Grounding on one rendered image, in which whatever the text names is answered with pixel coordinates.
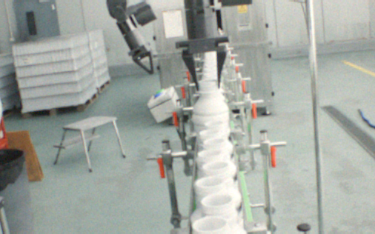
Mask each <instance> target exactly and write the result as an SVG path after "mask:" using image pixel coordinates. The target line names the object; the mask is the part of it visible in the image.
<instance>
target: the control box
mask: <svg viewBox="0 0 375 234"><path fill-rule="evenodd" d="M154 96H155V95H153V96H152V97H151V100H150V102H149V103H148V107H149V108H150V111H151V113H152V115H153V117H154V118H155V120H156V122H157V123H159V122H161V121H164V120H165V119H166V118H173V120H174V116H173V114H172V113H171V114H165V110H172V109H176V106H177V103H176V100H177V99H179V98H178V96H177V93H176V92H175V90H174V88H173V87H169V88H168V89H166V90H165V91H164V92H163V94H161V95H160V96H157V97H155V98H154ZM174 123H175V121H174ZM176 130H177V133H178V135H179V138H180V140H181V137H180V133H179V132H180V131H179V123H178V127H176Z"/></svg>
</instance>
